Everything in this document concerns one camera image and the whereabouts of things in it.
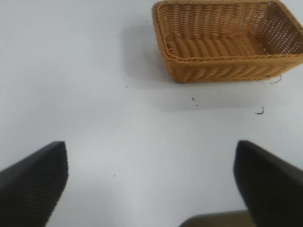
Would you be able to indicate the tan woven wicker basket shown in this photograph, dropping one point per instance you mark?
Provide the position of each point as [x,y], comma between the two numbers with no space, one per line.
[213,47]

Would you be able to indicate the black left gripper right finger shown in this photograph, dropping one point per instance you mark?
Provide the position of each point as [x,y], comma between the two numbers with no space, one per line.
[272,189]

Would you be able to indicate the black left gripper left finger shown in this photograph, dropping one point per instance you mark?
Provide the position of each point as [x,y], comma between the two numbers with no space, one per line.
[30,186]

